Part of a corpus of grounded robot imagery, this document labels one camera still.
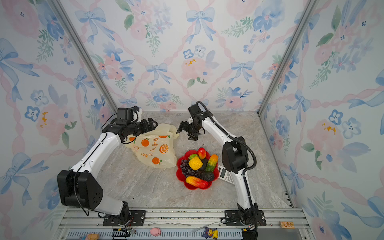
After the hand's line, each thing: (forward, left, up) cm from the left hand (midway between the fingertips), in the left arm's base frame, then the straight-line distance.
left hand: (152, 124), depth 83 cm
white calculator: (-20, -42, -22) cm, 51 cm away
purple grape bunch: (-19, -19, -19) cm, 33 cm away
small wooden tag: (-45, -69, -21) cm, 85 cm away
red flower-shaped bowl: (-23, -17, -20) cm, 34 cm away
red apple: (-9, -28, -16) cm, 34 cm away
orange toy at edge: (-50, +22, -20) cm, 58 cm away
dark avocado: (-23, -30, -16) cm, 41 cm away
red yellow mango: (-26, -24, -17) cm, 39 cm away
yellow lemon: (-18, -24, -12) cm, 32 cm away
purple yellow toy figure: (-48, -31, -20) cm, 61 cm away
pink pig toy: (-48, -6, -21) cm, 52 cm away
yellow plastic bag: (-10, -2, -10) cm, 14 cm away
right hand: (+1, -15, -10) cm, 18 cm away
